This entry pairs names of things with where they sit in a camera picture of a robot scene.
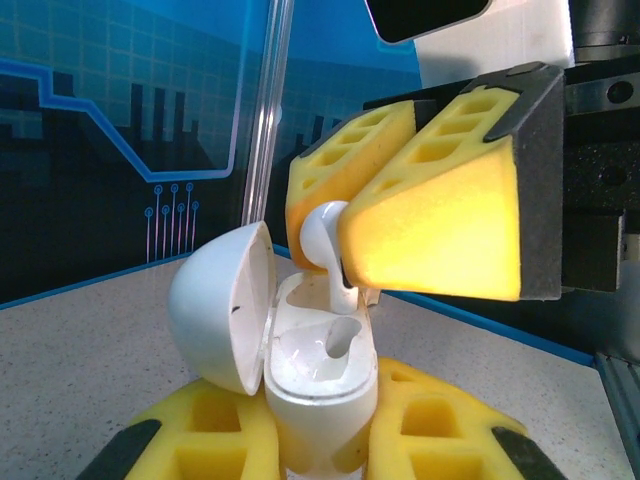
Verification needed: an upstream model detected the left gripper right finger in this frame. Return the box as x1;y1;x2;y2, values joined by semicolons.
367;356;569;480

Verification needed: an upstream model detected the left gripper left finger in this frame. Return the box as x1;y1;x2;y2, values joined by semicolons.
79;377;285;480

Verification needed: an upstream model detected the pale pink earbud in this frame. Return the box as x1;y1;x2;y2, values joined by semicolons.
298;199;359;316

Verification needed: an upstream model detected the pale pink earbud case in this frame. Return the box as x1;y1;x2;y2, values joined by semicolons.
167;222;381;474

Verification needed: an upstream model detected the aluminium frame post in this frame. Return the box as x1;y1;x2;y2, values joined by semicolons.
239;0;297;230

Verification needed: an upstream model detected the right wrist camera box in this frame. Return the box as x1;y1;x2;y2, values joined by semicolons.
363;0;574;92

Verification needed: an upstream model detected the aluminium side rail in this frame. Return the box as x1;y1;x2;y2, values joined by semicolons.
593;349;640;480

